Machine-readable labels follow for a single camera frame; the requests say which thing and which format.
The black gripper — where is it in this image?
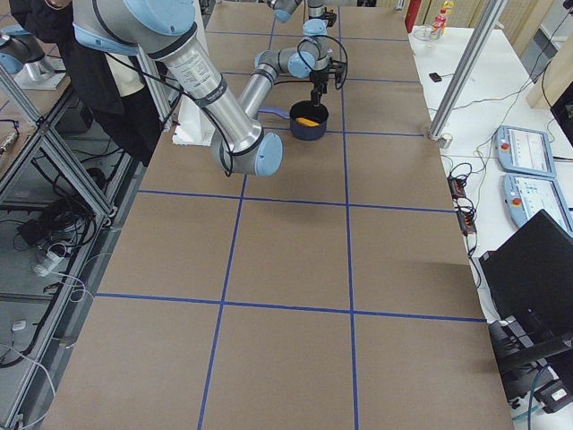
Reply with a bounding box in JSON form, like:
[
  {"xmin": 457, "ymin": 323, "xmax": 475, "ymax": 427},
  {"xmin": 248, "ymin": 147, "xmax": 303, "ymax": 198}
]
[{"xmin": 311, "ymin": 59, "xmax": 346, "ymax": 107}]

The yellow corn cob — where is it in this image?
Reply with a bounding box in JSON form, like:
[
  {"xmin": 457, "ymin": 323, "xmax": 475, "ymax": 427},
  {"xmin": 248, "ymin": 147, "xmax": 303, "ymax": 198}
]
[{"xmin": 295, "ymin": 116, "xmax": 320, "ymax": 127}]

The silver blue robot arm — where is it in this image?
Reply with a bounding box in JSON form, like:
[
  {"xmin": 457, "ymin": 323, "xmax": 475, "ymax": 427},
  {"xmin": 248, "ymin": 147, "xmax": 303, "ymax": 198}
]
[
  {"xmin": 73, "ymin": 1, "xmax": 347, "ymax": 176},
  {"xmin": 264, "ymin": 0, "xmax": 344, "ymax": 27}
]

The red patterned bottle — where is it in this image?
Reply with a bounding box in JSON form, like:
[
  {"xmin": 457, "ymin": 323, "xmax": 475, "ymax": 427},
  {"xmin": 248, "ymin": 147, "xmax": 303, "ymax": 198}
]
[{"xmin": 429, "ymin": 1, "xmax": 455, "ymax": 40}]

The black orange power strip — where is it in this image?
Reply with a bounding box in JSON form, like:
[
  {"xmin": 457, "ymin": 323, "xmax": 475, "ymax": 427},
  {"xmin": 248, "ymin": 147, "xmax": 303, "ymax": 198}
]
[{"xmin": 447, "ymin": 176, "xmax": 477, "ymax": 237}]

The person in black jacket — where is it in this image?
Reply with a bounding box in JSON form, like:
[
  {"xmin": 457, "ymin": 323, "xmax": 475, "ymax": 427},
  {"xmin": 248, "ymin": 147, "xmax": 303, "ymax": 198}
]
[{"xmin": 9, "ymin": 1, "xmax": 164, "ymax": 167}]

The far blue teach pendant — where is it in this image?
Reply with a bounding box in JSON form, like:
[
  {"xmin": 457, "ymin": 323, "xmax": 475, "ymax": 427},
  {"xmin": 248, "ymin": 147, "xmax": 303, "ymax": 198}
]
[{"xmin": 492, "ymin": 125, "xmax": 556, "ymax": 177}]

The blue teach pendant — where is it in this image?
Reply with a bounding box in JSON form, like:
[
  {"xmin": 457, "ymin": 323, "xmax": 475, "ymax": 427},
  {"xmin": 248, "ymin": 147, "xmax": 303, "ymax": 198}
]
[
  {"xmin": 492, "ymin": 125, "xmax": 556, "ymax": 177},
  {"xmin": 501, "ymin": 173, "xmax": 572, "ymax": 234}
]

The near blue teach pendant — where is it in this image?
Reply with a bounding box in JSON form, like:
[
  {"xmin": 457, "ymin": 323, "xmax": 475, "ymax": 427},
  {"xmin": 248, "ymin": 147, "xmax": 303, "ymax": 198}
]
[{"xmin": 501, "ymin": 173, "xmax": 572, "ymax": 234}]

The black laptop monitor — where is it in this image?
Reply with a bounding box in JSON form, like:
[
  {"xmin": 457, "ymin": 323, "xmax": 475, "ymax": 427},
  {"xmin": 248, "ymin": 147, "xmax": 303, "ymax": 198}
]
[{"xmin": 479, "ymin": 210, "xmax": 572, "ymax": 334}]

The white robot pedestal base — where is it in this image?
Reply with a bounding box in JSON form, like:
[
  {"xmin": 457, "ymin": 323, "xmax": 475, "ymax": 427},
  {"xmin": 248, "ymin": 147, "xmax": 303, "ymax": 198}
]
[{"xmin": 173, "ymin": 95, "xmax": 215, "ymax": 147}]

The aluminium frame post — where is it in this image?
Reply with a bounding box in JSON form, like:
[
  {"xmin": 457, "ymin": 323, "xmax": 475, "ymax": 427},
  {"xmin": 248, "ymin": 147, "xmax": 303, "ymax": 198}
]
[{"xmin": 427, "ymin": 0, "xmax": 508, "ymax": 141}]

